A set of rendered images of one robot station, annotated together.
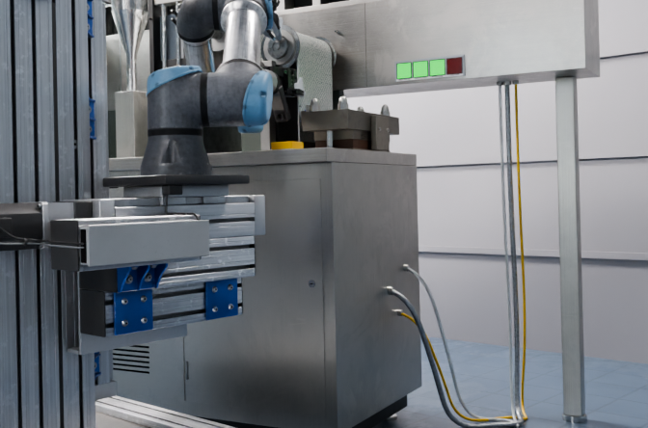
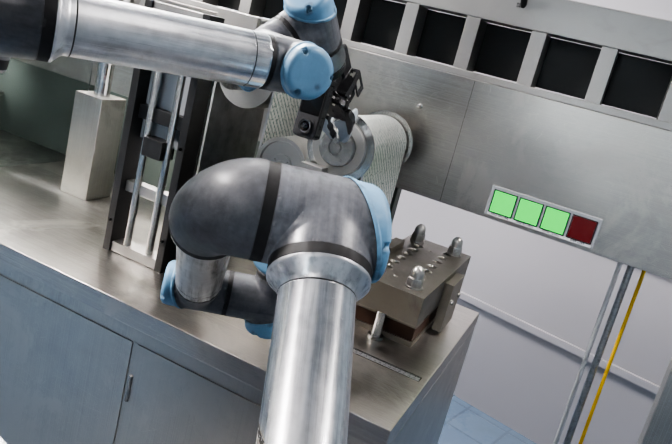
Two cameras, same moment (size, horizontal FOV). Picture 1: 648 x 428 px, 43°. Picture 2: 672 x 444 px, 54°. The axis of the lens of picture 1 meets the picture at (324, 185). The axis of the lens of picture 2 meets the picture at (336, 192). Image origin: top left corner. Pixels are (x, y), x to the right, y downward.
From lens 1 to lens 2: 155 cm
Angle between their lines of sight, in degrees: 15
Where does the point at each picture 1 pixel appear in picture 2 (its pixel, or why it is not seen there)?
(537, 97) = not seen: hidden behind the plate
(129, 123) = (88, 144)
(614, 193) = (646, 309)
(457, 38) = (600, 191)
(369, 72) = (450, 183)
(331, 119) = (393, 301)
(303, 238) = not seen: outside the picture
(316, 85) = not seen: hidden behind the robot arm
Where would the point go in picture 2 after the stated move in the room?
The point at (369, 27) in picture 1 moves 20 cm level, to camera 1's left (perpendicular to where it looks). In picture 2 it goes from (471, 119) to (388, 99)
